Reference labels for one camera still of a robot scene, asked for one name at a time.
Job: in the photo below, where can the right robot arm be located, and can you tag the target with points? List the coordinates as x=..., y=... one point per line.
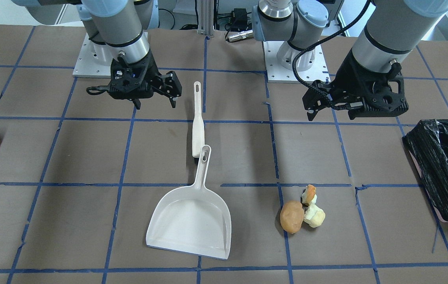
x=116, y=25

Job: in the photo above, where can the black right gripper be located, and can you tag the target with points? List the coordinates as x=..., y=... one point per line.
x=149, y=67

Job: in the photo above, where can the white plastic dustpan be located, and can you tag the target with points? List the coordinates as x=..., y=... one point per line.
x=192, y=219

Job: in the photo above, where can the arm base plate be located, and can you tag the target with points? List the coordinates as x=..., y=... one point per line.
x=94, y=61
x=278, y=61

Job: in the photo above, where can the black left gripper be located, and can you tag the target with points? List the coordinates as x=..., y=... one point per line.
x=350, y=77

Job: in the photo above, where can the silver metal cylinder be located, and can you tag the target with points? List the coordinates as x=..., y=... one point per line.
x=242, y=35

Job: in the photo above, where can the white hand brush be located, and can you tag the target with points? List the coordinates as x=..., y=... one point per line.
x=198, y=123

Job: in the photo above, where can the round brown bread roll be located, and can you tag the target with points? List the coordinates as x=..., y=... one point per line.
x=291, y=216

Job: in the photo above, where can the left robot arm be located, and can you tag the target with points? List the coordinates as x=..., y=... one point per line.
x=393, y=30

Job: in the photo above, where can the small orange bread piece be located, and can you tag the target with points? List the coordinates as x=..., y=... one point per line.
x=309, y=196

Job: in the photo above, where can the pale bread chunk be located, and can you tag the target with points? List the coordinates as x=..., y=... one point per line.
x=314, y=216

